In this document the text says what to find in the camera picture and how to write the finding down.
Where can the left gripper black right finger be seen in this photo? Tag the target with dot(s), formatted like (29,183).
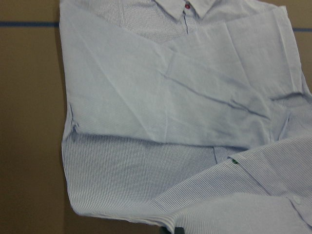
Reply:
(178,230)

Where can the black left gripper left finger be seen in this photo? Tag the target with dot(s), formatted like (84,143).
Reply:
(162,230)

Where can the light blue striped shirt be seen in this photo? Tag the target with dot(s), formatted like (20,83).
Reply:
(187,113)

